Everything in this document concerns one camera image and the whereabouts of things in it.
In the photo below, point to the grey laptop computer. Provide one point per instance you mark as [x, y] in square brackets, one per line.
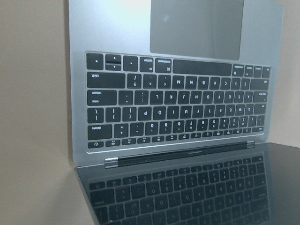
[171, 104]

